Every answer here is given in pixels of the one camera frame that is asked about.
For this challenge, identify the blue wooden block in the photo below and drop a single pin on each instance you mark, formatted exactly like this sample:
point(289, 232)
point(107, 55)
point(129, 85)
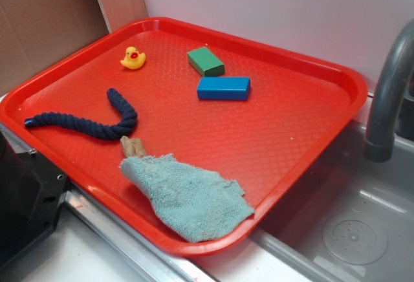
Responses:
point(223, 88)

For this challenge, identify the green wooden block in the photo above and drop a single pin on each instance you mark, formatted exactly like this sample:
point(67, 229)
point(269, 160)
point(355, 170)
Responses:
point(205, 62)

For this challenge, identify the red plastic tray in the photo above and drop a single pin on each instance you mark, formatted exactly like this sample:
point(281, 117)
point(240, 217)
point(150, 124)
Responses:
point(296, 107)

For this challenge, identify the brown wooden stick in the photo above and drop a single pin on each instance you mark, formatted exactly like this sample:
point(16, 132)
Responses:
point(132, 147)

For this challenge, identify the light blue towel cloth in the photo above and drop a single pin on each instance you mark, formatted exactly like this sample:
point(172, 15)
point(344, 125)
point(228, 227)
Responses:
point(196, 203)

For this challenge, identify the yellow rubber duck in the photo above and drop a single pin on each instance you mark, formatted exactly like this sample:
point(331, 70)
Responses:
point(133, 59)

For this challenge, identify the grey plastic sink basin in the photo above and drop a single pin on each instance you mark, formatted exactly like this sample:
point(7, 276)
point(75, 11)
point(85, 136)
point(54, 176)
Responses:
point(346, 218)

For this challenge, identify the grey toy faucet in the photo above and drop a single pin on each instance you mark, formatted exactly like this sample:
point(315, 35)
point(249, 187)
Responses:
point(391, 111)

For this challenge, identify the brown cardboard panel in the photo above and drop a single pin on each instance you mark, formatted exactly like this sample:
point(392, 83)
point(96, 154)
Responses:
point(36, 34)

